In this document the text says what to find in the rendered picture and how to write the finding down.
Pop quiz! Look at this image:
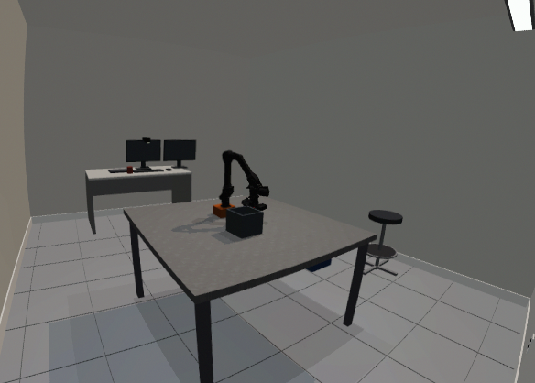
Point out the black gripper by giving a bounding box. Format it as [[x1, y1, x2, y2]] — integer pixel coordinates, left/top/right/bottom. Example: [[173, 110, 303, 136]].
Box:
[[241, 195, 267, 211]]

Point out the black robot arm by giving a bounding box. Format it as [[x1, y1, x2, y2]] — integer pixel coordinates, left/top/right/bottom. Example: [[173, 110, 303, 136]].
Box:
[[219, 150, 269, 208]]

